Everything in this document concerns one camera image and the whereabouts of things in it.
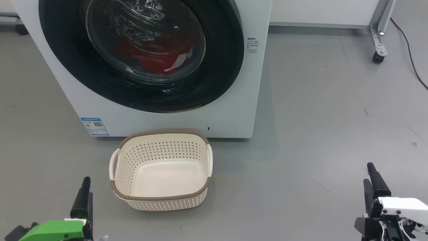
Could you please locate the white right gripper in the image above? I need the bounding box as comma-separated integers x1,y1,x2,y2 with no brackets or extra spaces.
363,162,428,225

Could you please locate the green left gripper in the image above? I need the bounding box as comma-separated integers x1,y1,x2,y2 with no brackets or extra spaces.
18,177,93,241

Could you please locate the red jersey with white trim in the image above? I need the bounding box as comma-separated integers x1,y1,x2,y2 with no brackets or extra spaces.
115,33,194,75

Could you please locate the black round glass washer door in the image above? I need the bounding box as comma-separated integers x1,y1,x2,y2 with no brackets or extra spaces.
38,0,244,113

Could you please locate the cream perforated basket brown rim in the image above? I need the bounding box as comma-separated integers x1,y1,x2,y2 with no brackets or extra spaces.
109,131,213,211

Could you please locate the white front-load washing machine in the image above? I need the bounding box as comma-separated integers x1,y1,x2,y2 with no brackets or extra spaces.
10,0,273,139

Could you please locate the stainless steel washing machine drum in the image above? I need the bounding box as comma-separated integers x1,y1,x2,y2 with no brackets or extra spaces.
85,0,206,84

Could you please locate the blue energy label sticker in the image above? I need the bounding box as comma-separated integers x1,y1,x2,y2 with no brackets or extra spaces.
80,117,110,136

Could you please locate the round white filter cover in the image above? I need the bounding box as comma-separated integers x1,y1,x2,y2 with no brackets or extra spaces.
206,120,238,136

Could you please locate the metal cart leg with caster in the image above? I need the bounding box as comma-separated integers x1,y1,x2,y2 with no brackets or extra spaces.
367,0,397,64

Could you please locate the thin black floor cable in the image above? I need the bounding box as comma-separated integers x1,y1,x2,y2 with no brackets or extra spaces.
390,17,428,90

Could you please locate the grey frame foot black caster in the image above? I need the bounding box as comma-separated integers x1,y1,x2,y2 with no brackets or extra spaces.
0,13,30,35

